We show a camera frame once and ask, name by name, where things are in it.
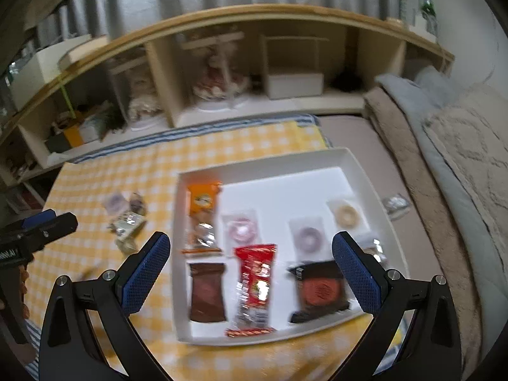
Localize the cream donut packet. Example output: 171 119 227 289
326 196 368 231

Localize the orange snack packet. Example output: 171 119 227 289
182 182 224 255

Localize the beige blanket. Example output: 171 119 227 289
363 85 483 362

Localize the green plant stem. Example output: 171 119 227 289
59 72 76 122

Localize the yellow box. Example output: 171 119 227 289
63 125 83 147

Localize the wooden shelf unit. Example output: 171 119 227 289
0 4 455 191

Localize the greenish snack packet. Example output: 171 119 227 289
109 211 145 252

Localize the small silver snack packet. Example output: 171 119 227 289
359 238 387 264
382 194 410 220

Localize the white appliance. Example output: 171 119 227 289
10 34 110 110

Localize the yellow checkered tablecloth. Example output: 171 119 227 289
22 121 398 381

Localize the doll in red dress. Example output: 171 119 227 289
190 34 251 106

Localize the brown snack packet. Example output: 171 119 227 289
186 262 228 323

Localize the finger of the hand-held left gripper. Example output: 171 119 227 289
16 209 58 231
22 213 78 251

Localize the red snack packet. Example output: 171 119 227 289
225 244 277 336

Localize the person's left hand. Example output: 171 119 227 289
17 266 32 320

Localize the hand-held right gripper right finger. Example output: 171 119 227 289
331 231 465 381

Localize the dark green box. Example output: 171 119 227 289
43 133 68 153

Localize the pink donut packet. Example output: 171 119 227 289
220 208 260 249

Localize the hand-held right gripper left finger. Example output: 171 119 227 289
37 231 172 381

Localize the green bottle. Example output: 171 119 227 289
421 0 439 36

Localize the black packet with red cake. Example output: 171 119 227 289
286 260 352 324

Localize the white cardboard box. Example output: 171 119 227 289
171 147 410 346

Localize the grey blanket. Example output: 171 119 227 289
375 65 503 286

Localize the white storage box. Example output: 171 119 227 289
264 72 324 100

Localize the cream textured blanket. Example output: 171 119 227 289
423 83 508 271

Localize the white tissue pack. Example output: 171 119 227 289
79 113 110 141

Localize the small dark snack packet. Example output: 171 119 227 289
128 192 148 215

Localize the dark fluffy object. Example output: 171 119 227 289
331 69 364 92

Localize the doll in white dress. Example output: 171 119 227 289
127 71 163 125

